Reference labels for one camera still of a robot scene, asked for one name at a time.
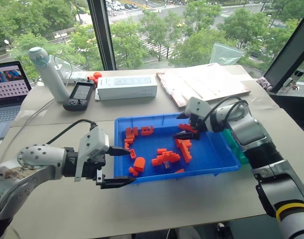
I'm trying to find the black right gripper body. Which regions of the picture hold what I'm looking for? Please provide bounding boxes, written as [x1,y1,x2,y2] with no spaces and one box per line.
[188,113,207,133]

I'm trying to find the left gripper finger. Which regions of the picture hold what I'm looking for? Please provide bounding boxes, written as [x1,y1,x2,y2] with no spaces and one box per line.
[101,176,138,190]
[107,146,131,157]

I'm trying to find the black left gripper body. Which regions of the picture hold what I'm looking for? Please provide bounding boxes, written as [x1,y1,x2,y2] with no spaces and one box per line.
[82,153,106,186]

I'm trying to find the blue plastic bin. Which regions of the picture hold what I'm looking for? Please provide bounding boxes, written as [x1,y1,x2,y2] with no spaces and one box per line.
[113,113,242,185]

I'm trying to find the green plastic bin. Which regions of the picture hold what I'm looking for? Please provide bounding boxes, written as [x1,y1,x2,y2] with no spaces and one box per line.
[221,127,250,165]

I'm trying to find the long orange block battery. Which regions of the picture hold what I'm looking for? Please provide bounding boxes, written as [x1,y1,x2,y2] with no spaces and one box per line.
[175,138,193,164]

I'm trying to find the rounded orange battery block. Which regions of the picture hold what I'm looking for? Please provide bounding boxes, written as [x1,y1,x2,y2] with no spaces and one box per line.
[133,157,146,173]

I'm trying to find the large orange stepped block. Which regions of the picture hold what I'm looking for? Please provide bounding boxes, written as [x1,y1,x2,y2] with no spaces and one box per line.
[151,150,182,167]

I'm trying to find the wooden board with papers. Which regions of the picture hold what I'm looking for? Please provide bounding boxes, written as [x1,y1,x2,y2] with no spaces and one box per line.
[156,62,252,109]

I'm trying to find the white cardboard box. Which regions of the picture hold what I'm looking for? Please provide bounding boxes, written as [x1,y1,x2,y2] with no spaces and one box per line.
[95,74,158,101]

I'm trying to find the black handheld controller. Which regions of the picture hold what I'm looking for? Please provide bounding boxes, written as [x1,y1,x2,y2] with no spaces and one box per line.
[62,78,96,112]

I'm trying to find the translucent green plastic bag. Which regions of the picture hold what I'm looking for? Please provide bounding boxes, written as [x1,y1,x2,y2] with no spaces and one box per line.
[209,42,245,66]

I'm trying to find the crumpled grey cloth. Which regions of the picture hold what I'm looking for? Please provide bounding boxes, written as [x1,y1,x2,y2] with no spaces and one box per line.
[256,77,274,92]

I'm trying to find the orange plastic parts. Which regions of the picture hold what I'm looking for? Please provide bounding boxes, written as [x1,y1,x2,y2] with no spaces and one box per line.
[88,72,103,84]

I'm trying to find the white power strip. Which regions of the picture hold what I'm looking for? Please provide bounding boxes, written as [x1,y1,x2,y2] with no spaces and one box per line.
[54,63,86,84]

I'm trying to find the dark rounded shape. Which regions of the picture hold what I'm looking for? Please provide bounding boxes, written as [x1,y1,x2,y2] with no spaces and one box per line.
[215,222,232,239]

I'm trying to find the white water bottle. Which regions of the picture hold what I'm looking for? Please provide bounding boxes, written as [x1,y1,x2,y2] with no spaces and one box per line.
[27,46,71,103]

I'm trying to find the open grey laptop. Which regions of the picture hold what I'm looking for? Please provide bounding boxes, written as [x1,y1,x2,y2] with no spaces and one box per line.
[0,61,32,140]

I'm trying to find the black window pillar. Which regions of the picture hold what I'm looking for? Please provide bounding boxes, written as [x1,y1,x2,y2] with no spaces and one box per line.
[87,0,117,71]

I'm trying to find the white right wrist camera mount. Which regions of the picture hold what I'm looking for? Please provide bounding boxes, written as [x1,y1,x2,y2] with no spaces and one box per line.
[185,97,210,121]

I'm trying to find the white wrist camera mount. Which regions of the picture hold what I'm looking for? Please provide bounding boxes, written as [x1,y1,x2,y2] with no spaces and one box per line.
[74,127,110,183]
[185,97,210,121]

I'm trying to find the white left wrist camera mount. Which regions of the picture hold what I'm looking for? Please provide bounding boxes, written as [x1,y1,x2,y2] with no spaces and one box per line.
[74,127,110,183]

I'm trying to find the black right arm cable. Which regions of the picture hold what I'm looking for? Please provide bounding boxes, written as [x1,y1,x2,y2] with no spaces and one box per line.
[203,95,249,130]

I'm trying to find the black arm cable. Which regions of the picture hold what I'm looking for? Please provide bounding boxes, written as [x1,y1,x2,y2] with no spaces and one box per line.
[46,119,98,145]
[203,95,249,130]

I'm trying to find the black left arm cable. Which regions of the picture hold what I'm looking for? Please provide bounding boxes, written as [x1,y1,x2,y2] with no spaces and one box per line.
[46,119,98,145]

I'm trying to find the white cable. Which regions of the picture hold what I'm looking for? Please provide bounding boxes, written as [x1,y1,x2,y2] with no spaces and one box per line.
[6,53,74,152]

